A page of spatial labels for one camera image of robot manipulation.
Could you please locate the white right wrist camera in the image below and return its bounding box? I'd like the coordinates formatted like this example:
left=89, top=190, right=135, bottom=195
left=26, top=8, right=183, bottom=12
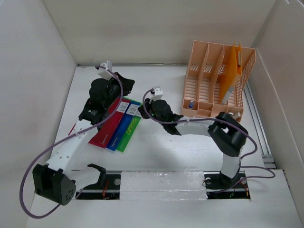
left=151, top=86, right=163, bottom=101

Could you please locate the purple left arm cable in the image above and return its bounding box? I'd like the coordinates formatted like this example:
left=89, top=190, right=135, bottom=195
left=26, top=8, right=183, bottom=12
left=19, top=64, right=124, bottom=219

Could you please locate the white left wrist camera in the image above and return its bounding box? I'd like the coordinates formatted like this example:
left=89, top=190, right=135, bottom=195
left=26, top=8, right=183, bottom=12
left=97, top=60, right=112, bottom=80

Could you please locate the orange folder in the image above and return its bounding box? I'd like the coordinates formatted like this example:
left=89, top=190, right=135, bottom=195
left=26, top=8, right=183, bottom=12
left=219, top=42, right=242, bottom=105

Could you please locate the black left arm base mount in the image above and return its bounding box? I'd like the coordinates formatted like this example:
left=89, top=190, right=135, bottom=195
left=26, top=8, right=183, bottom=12
left=75, top=164, right=122, bottom=200

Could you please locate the staples box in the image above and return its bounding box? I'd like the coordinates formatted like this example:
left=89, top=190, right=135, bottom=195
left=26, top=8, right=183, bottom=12
left=233, top=112, right=242, bottom=120

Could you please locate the blue folder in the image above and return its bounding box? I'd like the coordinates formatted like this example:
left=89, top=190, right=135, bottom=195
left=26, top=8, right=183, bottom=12
left=107, top=103, right=130, bottom=151

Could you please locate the green folder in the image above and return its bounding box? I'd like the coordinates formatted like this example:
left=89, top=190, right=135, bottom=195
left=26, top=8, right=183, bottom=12
left=116, top=100, right=142, bottom=152

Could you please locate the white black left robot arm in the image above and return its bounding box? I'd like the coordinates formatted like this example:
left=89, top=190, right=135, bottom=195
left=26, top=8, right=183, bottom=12
left=32, top=73, right=135, bottom=206

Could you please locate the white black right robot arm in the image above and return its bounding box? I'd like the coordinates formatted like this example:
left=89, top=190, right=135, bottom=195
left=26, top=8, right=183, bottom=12
left=138, top=98, right=248, bottom=188

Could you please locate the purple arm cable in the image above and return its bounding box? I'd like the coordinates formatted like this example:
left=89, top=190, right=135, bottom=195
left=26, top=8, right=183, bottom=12
left=142, top=88, right=276, bottom=193
left=19, top=64, right=124, bottom=219

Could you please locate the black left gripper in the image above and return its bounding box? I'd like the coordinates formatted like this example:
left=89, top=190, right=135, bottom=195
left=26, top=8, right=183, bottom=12
left=104, top=72, right=134, bottom=109

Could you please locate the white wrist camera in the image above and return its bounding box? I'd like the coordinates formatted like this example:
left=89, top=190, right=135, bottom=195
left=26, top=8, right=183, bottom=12
left=97, top=60, right=112, bottom=80
left=151, top=86, right=163, bottom=101

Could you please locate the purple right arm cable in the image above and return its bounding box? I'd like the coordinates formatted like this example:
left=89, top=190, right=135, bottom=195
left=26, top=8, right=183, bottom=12
left=142, top=88, right=276, bottom=193

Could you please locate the red folder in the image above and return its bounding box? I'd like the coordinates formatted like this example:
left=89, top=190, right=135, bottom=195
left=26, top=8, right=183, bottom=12
left=89, top=98, right=131, bottom=148

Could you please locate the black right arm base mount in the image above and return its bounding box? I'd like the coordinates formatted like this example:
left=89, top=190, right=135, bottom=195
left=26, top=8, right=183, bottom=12
left=202, top=172, right=250, bottom=200

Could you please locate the peach plastic file organizer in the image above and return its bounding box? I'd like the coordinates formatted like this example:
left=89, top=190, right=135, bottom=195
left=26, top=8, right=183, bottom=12
left=181, top=40, right=256, bottom=122

